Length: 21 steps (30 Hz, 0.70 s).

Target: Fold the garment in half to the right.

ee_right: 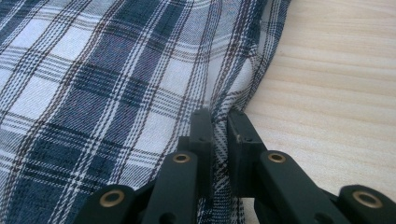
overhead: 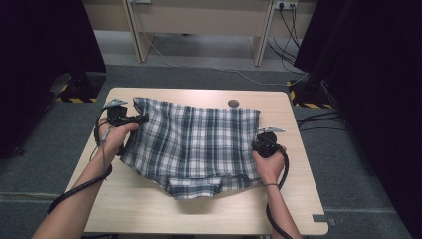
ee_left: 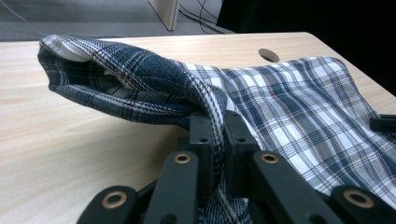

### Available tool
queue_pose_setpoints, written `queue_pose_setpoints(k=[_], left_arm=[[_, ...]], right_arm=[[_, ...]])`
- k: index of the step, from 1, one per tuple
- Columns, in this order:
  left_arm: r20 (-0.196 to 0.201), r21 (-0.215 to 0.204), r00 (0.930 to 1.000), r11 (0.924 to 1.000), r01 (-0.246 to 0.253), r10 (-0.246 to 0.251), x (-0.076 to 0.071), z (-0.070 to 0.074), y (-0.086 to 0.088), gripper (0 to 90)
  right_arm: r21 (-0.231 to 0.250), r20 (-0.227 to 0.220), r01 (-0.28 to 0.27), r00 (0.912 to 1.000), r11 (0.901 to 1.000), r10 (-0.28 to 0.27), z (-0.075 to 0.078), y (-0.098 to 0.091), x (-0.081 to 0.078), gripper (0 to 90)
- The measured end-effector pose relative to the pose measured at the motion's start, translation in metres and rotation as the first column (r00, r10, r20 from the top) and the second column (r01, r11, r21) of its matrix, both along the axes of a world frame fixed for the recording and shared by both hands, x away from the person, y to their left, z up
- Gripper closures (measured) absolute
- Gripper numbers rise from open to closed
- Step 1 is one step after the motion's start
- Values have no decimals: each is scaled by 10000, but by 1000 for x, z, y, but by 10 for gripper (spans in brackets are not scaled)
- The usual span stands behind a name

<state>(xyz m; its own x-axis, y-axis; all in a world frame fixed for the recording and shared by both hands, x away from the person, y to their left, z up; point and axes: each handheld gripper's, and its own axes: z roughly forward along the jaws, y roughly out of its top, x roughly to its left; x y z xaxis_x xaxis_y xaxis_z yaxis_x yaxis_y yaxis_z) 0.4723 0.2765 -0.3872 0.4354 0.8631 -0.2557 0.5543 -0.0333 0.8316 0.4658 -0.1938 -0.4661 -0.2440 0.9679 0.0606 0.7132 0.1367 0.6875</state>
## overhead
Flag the thin grey cable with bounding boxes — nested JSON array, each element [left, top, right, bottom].
[[89, 126, 112, 174]]

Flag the yellow black floor tape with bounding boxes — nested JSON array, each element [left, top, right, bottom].
[[286, 81, 333, 110], [55, 83, 98, 104]]

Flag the person's left hand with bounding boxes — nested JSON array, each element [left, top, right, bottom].
[[98, 117, 141, 164]]

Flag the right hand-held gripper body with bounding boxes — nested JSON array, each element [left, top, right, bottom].
[[251, 125, 287, 159]]

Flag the black power cable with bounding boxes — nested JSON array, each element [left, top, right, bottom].
[[266, 6, 313, 75]]

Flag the thick black gripper cable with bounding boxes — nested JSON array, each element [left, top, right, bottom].
[[264, 136, 291, 239], [45, 107, 114, 217]]

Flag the white power cable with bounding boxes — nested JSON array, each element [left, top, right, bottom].
[[136, 2, 311, 89]]

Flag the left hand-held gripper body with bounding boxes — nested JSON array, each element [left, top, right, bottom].
[[103, 98, 141, 129]]

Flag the black stand base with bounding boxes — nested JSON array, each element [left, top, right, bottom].
[[67, 71, 107, 102], [288, 73, 333, 107]]

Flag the beige office desk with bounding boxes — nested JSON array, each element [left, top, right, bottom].
[[81, 0, 320, 68]]

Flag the white wall socket black plugs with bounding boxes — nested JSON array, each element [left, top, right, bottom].
[[274, 0, 299, 11]]

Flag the person's right hand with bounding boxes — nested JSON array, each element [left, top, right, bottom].
[[251, 144, 288, 186]]

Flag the black curtain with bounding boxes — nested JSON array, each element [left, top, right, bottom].
[[293, 0, 422, 239], [0, 0, 107, 161]]

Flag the black floor cable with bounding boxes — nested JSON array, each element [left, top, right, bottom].
[[296, 111, 350, 132]]

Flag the blue white plaid shirt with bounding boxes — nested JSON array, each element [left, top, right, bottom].
[[119, 96, 264, 201]]

